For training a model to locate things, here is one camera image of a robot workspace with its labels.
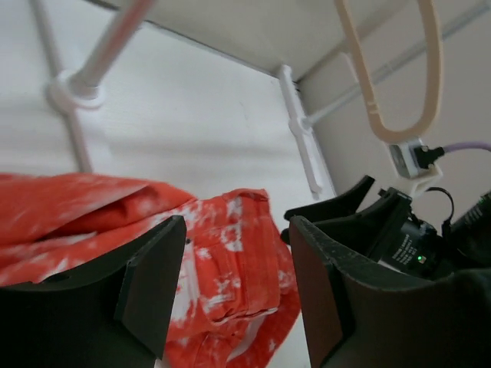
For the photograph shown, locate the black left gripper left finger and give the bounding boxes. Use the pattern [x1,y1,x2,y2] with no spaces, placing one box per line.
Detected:
[1,215,186,367]

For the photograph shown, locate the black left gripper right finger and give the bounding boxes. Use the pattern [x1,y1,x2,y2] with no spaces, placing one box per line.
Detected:
[289,217,490,367]

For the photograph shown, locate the beige plastic hanger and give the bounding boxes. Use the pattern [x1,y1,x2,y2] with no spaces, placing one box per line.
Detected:
[334,1,443,144]

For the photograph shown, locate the white clothes rack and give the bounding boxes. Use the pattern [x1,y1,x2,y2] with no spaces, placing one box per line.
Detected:
[31,1,490,197]

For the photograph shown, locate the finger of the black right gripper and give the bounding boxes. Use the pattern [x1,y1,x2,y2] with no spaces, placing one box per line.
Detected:
[284,175,375,222]

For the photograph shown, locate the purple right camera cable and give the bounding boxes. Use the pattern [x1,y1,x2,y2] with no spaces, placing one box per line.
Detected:
[440,140,491,156]

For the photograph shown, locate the orange white tie-dye trousers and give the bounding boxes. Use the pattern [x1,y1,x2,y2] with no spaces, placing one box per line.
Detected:
[1,173,301,367]

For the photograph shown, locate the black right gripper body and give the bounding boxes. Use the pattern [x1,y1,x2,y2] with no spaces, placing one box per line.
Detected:
[366,192,490,281]

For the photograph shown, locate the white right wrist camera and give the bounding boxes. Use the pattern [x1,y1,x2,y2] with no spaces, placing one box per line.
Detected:
[388,138,443,199]

